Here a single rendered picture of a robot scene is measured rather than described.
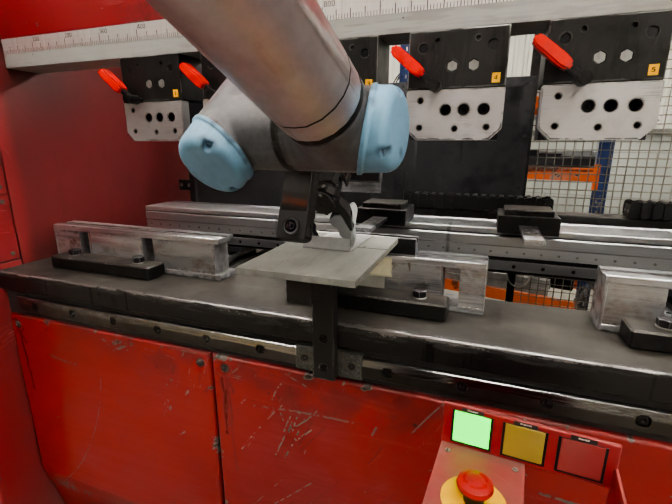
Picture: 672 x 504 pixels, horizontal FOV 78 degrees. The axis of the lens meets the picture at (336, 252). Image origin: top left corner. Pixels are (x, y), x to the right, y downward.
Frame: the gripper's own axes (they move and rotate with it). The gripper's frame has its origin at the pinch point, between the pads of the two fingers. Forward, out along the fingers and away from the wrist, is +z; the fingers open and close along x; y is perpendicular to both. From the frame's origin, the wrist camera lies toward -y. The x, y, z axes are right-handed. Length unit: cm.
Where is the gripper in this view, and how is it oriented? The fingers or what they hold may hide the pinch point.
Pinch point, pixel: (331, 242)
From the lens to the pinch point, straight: 70.4
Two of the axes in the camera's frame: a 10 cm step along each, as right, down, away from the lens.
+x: -9.3, -1.0, 3.7
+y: 2.9, -8.1, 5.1
